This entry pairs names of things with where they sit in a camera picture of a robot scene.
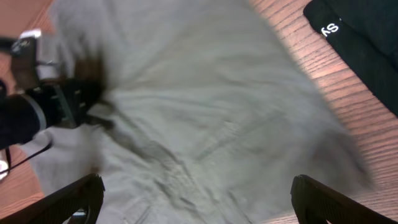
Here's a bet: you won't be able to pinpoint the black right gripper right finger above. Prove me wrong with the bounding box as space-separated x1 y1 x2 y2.
290 175 397 224

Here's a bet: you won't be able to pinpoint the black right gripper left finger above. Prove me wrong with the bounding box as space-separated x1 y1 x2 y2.
1 174 105 224

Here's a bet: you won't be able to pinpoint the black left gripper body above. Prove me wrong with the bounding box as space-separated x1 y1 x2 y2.
26 78 101 128

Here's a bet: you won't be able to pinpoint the grey shorts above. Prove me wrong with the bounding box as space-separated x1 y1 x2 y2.
30 0 371 223

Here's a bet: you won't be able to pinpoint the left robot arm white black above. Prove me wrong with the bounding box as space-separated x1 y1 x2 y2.
1 78 101 149

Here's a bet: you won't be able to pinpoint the black garment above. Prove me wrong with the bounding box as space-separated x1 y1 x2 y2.
303 0 397 114

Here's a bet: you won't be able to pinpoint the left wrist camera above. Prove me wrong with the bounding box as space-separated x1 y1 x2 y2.
11 29 61 90

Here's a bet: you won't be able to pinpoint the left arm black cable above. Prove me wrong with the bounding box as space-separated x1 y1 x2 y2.
0 37 53 175

